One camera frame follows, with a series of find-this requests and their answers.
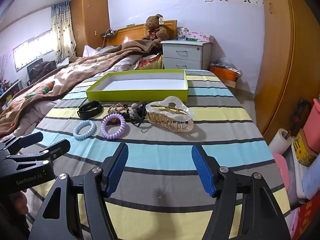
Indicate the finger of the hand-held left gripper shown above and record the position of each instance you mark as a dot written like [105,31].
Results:
[31,138]
[57,148]

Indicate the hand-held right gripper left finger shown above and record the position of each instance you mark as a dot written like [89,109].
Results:
[117,170]

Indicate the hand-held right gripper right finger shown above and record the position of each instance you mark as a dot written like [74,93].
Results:
[202,170]

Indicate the black wrist band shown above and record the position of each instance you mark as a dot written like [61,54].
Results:
[87,113]

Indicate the large translucent hair claw clip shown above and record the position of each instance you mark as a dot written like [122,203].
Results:
[170,125]

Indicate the green cardboard box tray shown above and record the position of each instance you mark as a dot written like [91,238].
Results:
[140,81]

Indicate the person's left hand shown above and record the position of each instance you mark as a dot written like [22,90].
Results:
[22,202]

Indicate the striped bed sheet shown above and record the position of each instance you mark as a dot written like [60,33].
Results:
[162,150]

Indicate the cluttered low shelf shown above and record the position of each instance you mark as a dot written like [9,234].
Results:
[10,92]

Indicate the dark monitor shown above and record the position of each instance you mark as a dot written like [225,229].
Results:
[33,70]

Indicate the brown patterned blanket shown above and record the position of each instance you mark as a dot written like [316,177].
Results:
[75,72]

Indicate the pink round pad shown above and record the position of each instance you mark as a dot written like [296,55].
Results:
[281,170]

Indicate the white paper roll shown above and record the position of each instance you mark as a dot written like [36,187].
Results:
[277,142]

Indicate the window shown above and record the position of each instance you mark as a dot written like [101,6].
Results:
[32,47]

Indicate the orange storage box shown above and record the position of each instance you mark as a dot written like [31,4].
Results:
[222,76]

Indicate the yellow printed box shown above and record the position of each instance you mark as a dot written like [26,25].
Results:
[303,150]

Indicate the white quilt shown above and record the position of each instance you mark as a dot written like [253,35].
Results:
[120,66]

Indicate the dotted curtain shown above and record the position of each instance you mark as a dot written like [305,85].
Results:
[62,35]

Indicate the pile of plastic bags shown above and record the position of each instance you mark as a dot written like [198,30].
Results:
[225,63]

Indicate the yellow red pillow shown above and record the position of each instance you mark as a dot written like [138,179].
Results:
[150,63]

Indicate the red printed box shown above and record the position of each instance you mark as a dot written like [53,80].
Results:
[307,220]

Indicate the grey drawer nightstand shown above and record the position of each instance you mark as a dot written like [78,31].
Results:
[185,55]

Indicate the pink plastic container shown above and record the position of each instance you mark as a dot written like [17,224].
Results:
[315,125]

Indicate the power strip on shelf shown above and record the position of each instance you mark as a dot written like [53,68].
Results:
[110,33]

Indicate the large wooden wardrobe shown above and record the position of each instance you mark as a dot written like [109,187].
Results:
[280,67]

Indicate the small wooden wardrobe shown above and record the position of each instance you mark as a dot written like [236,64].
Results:
[90,22]

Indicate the pink floral tissue box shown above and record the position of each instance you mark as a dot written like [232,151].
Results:
[202,37]

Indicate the wooden headboard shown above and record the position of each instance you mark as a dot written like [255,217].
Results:
[132,33]

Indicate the bottles on nightstand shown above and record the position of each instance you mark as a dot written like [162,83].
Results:
[182,33]

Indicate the brown teddy bear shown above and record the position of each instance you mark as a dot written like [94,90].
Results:
[155,27]

